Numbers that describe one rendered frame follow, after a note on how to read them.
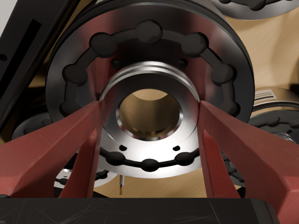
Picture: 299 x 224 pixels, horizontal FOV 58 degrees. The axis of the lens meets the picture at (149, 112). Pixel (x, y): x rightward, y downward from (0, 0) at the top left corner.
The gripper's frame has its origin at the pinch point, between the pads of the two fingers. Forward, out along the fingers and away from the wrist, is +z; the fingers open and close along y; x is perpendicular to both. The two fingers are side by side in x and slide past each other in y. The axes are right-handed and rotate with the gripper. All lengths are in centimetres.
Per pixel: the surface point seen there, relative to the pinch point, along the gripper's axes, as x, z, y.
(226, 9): -3.1, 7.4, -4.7
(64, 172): 11.6, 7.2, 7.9
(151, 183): 18.0, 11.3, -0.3
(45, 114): 5.0, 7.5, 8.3
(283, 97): 4.6, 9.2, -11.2
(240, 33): -0.4, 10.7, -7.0
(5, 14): 1.8, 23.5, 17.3
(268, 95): 4.6, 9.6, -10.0
